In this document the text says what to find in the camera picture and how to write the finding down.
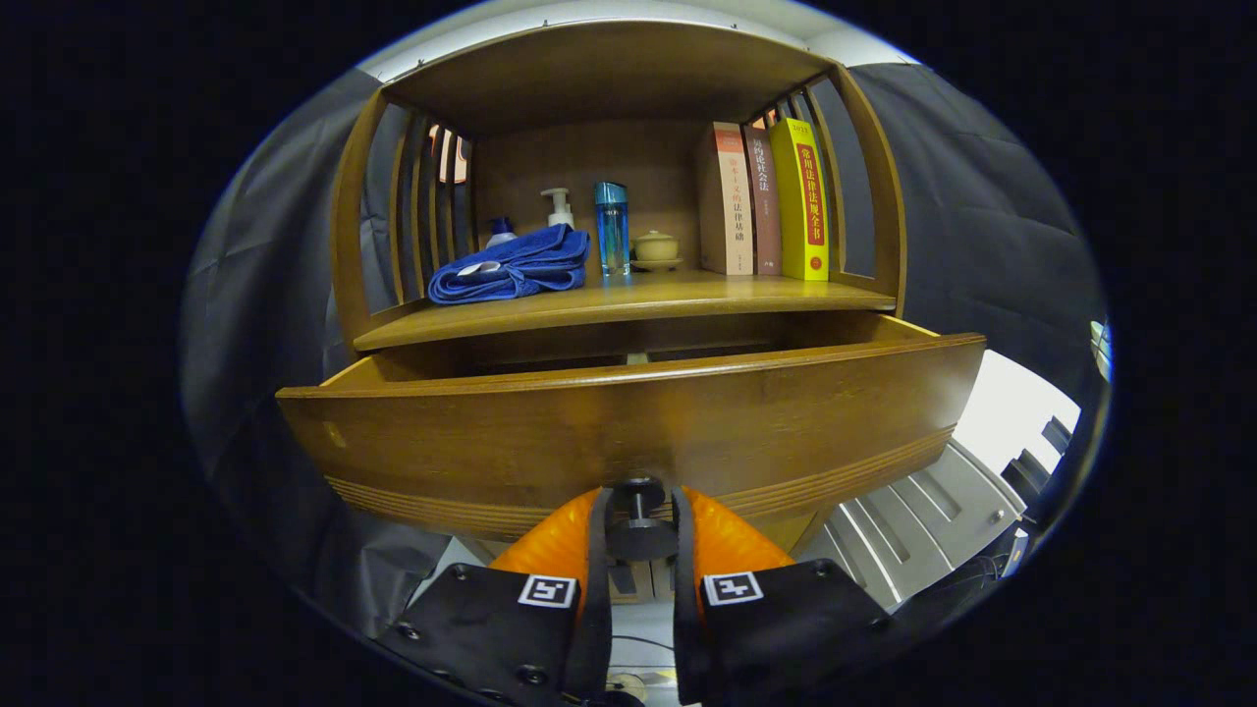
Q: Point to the wooden cabinet with slatted shelf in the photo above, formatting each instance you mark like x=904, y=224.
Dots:
x=589, y=79

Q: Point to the folded blue towel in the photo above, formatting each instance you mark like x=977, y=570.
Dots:
x=511, y=270

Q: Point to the tall blue glass bottle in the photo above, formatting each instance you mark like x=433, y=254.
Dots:
x=612, y=231

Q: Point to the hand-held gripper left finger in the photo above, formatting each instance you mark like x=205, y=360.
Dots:
x=491, y=628

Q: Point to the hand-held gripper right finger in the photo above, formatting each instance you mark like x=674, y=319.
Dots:
x=776, y=624

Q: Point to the lidded ceramic tea cup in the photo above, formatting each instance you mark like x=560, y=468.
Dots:
x=656, y=248

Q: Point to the brown book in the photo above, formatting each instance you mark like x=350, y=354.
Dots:
x=764, y=206

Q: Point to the small white bottle blue cap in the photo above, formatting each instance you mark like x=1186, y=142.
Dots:
x=501, y=234

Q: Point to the white pump bottle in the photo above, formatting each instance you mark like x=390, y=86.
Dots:
x=560, y=209

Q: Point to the yellow book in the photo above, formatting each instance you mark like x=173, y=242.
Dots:
x=800, y=206

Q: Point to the beige book with orange band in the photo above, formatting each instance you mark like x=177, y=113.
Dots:
x=727, y=206

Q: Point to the wooden drawer with black knob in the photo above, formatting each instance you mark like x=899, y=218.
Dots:
x=491, y=442

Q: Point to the white panelled door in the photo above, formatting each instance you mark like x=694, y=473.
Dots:
x=913, y=520

